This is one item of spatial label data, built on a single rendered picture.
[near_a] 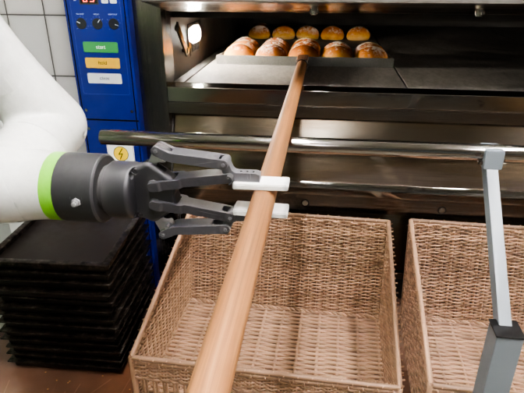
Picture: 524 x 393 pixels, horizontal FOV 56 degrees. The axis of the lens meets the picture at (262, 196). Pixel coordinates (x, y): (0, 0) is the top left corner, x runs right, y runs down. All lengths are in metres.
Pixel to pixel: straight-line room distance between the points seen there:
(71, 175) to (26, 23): 0.83
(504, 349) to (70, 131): 0.73
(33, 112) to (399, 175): 0.89
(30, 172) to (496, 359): 0.73
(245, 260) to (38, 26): 1.07
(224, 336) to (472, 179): 1.05
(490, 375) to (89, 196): 0.66
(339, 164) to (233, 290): 0.91
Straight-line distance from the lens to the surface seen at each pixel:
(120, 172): 0.65
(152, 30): 1.31
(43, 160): 0.69
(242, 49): 1.63
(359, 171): 1.31
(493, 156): 0.94
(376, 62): 1.60
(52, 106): 0.78
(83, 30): 1.34
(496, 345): 0.86
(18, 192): 0.69
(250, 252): 0.49
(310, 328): 1.36
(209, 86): 1.30
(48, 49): 1.43
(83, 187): 0.65
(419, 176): 1.33
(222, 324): 0.40
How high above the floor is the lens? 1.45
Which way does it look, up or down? 25 degrees down
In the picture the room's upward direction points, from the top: straight up
